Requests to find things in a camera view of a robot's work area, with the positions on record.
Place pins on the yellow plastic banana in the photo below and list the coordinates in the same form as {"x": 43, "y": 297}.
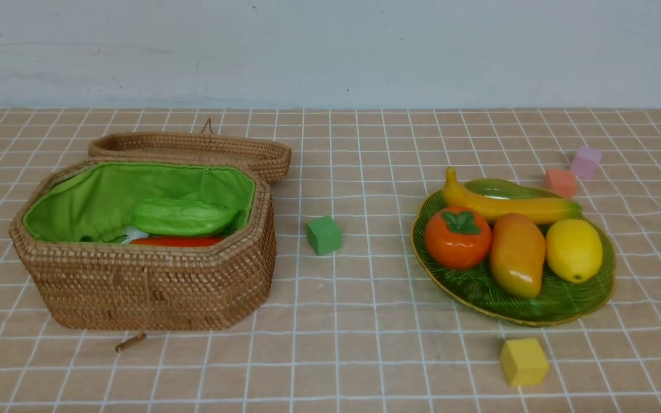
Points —
{"x": 494, "y": 198}

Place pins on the orange plastic carrot green leaves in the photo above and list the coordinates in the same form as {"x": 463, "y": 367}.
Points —
{"x": 183, "y": 242}

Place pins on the woven wicker basket lid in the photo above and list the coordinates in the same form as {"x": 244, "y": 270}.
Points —
{"x": 268, "y": 160}

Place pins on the checkered beige tablecloth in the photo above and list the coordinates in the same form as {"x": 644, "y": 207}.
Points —
{"x": 362, "y": 329}

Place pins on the orange yellow plastic mango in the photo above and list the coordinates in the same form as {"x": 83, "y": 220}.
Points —
{"x": 517, "y": 255}

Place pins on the orange pink foam cube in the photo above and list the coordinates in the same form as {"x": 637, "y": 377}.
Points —
{"x": 560, "y": 182}

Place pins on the light pink foam cube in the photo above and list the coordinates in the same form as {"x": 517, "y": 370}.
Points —
{"x": 586, "y": 163}

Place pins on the woven wicker basket green lining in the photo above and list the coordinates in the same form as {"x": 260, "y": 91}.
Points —
{"x": 68, "y": 235}

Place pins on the green foam cube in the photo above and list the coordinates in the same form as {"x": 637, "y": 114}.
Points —
{"x": 323, "y": 235}

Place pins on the light green plastic cucumber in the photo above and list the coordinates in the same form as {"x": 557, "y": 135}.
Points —
{"x": 181, "y": 218}

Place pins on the orange plastic persimmon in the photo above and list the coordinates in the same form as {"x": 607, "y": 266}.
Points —
{"x": 458, "y": 238}

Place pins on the yellow plastic lemon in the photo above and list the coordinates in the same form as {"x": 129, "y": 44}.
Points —
{"x": 573, "y": 250}

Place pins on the yellow foam cube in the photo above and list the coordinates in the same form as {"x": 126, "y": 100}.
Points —
{"x": 524, "y": 362}

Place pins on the wooden basket toggle clasp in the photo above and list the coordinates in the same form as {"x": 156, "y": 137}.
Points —
{"x": 128, "y": 343}

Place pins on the green glass leaf plate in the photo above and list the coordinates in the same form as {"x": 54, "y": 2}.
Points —
{"x": 559, "y": 301}

